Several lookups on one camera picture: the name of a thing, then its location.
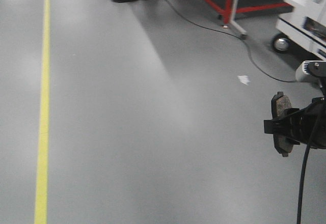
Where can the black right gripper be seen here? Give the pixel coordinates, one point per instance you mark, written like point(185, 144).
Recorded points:
point(300, 122)

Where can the white wheeled machine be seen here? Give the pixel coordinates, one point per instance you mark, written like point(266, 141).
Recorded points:
point(304, 26)

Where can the brake pad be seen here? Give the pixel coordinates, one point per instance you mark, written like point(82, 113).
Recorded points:
point(280, 108)

